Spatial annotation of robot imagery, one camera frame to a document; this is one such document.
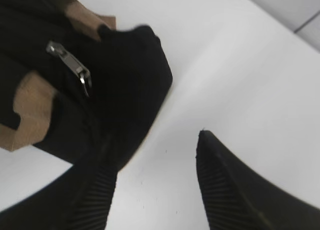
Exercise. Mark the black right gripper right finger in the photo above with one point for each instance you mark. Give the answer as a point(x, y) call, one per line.
point(235, 197)

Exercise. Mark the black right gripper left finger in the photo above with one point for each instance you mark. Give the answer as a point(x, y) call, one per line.
point(79, 199)

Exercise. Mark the black tote bag tan handles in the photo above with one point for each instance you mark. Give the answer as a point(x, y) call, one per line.
point(42, 100)

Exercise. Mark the silver zipper pull with ring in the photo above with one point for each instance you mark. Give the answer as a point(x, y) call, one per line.
point(75, 66)

